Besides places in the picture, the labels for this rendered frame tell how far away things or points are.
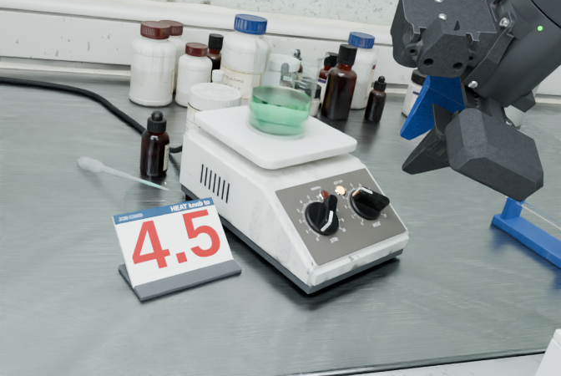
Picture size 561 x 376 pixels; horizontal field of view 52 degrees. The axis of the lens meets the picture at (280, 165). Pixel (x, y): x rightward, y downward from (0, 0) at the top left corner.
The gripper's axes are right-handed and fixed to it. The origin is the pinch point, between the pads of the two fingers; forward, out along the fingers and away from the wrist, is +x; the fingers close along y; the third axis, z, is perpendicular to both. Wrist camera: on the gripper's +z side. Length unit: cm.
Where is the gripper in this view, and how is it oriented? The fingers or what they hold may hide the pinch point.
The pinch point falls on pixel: (432, 127)
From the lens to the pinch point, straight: 45.9
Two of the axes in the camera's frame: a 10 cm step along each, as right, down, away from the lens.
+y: -1.1, 7.2, -6.9
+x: -4.6, 5.8, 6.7
